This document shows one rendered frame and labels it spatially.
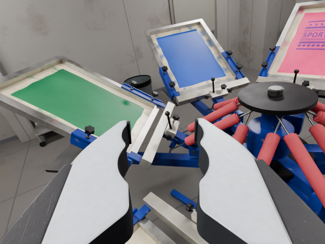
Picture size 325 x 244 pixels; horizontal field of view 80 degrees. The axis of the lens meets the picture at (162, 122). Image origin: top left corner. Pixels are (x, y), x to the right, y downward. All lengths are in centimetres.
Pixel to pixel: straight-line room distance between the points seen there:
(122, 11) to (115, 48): 66
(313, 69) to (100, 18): 341
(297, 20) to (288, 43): 25
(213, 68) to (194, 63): 16
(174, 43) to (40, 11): 269
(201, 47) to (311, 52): 82
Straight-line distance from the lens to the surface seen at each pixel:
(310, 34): 200
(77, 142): 99
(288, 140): 90
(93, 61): 416
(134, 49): 429
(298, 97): 100
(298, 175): 105
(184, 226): 81
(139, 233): 94
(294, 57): 185
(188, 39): 197
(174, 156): 123
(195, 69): 170
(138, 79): 395
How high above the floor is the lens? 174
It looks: 31 degrees down
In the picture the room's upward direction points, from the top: 11 degrees counter-clockwise
